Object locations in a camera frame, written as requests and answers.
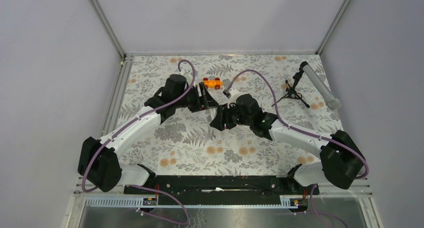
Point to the aluminium frame rails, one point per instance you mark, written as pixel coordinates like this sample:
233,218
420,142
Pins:
127,58

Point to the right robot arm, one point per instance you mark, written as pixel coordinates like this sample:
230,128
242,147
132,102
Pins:
340,161

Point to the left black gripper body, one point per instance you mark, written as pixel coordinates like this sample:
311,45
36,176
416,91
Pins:
192,99

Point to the white remote control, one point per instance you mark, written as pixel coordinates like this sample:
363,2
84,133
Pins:
213,112

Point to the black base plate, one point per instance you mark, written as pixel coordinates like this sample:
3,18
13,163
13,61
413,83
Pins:
228,190

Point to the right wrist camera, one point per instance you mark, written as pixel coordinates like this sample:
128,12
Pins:
232,94

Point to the silver microphone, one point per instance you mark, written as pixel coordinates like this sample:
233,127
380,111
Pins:
331,101

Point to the floral table mat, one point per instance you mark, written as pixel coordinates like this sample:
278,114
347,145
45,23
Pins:
185,144

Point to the orange toy car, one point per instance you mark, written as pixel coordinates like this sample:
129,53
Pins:
215,83

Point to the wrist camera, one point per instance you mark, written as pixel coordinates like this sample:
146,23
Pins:
190,76
232,94

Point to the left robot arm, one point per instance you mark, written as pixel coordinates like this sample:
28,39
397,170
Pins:
99,158

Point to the black tripod mic stand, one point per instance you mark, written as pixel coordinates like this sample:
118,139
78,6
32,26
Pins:
290,90

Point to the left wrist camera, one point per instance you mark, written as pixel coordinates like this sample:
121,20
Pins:
190,76

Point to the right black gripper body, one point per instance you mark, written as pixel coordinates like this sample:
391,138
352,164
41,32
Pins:
233,116

